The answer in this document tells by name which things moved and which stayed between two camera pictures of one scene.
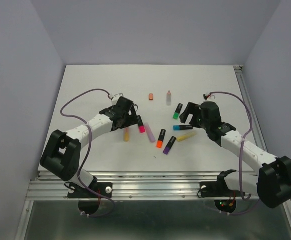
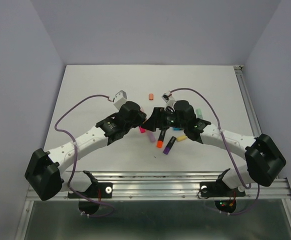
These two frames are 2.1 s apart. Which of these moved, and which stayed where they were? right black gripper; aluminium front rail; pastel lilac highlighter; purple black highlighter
Moved: right black gripper
Stayed: pastel lilac highlighter; aluminium front rail; purple black highlighter
